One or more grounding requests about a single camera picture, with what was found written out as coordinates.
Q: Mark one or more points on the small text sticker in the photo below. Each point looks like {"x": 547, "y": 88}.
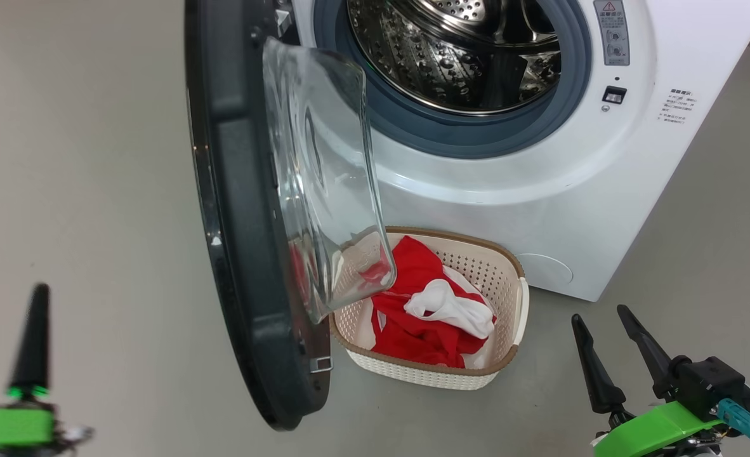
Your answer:
{"x": 678, "y": 106}

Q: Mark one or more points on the grey warning label sticker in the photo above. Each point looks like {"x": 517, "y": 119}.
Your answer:
{"x": 611, "y": 32}

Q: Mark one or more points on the grey door gasket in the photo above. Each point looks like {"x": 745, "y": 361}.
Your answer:
{"x": 451, "y": 136}

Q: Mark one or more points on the steel washing machine drum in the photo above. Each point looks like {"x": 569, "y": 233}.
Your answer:
{"x": 413, "y": 57}

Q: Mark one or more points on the cream perforated laundry basket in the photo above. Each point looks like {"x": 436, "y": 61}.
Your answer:
{"x": 426, "y": 377}

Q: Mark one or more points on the black glass washing machine door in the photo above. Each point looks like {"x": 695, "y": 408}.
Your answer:
{"x": 248, "y": 222}

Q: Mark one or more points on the white front-load washing machine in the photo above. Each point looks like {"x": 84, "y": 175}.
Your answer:
{"x": 540, "y": 190}

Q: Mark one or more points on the red and white garment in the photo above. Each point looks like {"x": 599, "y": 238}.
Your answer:
{"x": 413, "y": 330}

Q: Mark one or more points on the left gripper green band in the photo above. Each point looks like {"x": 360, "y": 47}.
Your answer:
{"x": 7, "y": 428}

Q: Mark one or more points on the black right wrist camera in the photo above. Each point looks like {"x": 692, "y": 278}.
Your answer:
{"x": 708, "y": 384}

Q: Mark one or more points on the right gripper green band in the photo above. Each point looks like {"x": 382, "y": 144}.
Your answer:
{"x": 660, "y": 431}

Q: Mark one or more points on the round filter cover panel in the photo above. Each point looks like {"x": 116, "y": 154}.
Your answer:
{"x": 545, "y": 270}

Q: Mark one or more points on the black door latch socket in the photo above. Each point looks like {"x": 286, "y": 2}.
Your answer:
{"x": 614, "y": 95}

